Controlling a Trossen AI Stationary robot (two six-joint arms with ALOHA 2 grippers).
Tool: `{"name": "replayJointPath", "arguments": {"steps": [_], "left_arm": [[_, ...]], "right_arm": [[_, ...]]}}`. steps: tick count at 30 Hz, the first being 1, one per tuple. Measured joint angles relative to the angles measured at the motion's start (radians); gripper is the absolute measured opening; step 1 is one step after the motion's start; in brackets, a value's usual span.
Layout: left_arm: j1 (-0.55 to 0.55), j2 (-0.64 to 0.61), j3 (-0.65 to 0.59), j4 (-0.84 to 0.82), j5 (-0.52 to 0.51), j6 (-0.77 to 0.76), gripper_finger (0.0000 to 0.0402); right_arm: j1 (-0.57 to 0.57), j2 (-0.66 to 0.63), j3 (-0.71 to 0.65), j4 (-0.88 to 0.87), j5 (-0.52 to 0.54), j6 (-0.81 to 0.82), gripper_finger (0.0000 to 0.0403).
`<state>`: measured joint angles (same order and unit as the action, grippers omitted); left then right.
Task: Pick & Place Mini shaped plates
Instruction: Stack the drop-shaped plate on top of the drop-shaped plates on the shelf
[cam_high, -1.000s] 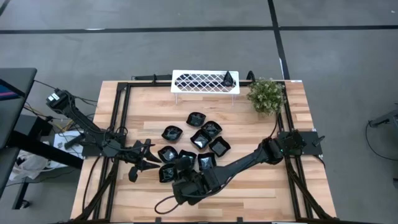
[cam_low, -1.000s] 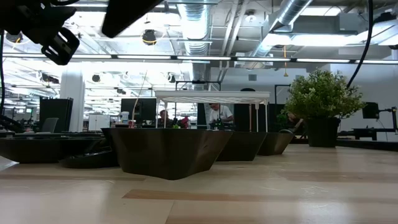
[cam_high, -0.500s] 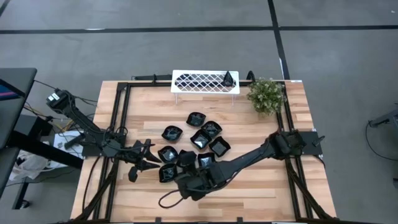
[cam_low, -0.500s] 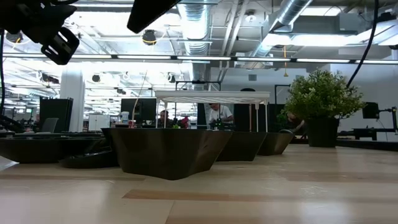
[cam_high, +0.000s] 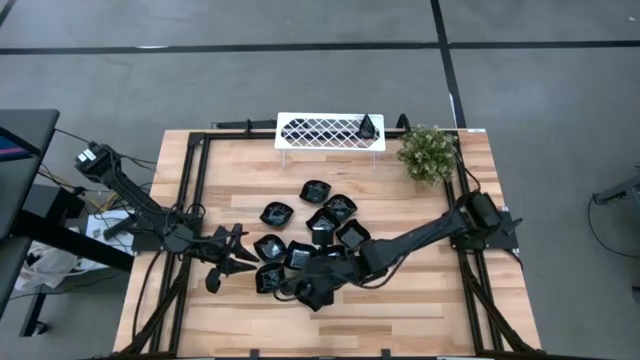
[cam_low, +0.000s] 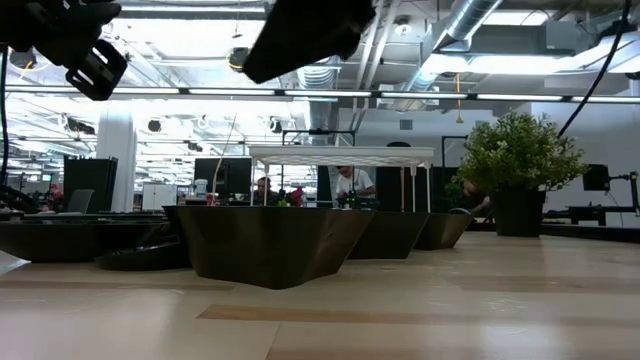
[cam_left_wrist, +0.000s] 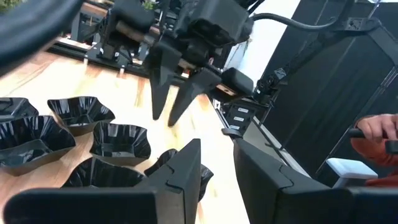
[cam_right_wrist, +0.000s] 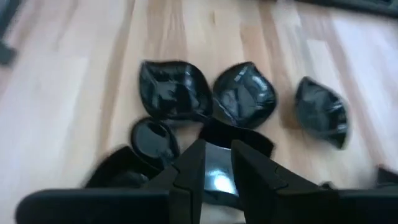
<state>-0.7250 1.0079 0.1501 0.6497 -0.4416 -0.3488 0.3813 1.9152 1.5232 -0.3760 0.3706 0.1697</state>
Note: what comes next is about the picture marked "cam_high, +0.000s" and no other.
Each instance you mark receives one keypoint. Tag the green potted plant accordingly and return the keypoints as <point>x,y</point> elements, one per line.
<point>427,155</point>

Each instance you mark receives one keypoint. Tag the black clamp lever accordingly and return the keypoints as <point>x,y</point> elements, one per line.
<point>514,225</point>
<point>117,229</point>

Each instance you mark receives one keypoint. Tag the black side desk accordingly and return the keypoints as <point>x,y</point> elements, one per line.
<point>30,175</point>

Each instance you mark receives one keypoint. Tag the black leaf-shaped mini plate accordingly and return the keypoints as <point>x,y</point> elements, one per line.
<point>270,279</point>
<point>270,249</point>
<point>276,215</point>
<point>315,192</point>
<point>341,206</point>

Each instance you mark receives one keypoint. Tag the black square mini plate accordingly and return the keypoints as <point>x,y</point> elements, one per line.
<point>322,222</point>
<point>353,235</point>
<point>299,256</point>

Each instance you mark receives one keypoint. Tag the black desk leg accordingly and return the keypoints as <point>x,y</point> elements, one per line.
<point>75,243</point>

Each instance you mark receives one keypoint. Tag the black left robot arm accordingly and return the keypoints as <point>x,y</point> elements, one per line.
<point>132,192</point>

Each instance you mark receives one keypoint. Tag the grey stand leg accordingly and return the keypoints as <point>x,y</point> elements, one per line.
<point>622,190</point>

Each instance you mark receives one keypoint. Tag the laptop with blue screen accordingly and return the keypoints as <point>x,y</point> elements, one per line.
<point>12,147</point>

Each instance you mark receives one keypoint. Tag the white plastic bag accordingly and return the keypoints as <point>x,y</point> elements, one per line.
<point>50,267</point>

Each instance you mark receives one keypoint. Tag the black aluminium table frame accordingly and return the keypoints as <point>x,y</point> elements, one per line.
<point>240,135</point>

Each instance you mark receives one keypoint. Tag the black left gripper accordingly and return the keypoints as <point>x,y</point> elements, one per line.
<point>217,250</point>

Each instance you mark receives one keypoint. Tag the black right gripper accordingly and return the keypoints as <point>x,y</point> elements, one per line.
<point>335,272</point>

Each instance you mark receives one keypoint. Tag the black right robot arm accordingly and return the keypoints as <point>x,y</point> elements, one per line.
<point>430,230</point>

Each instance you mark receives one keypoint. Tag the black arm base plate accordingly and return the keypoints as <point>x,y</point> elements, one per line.
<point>150,245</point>
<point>500,240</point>

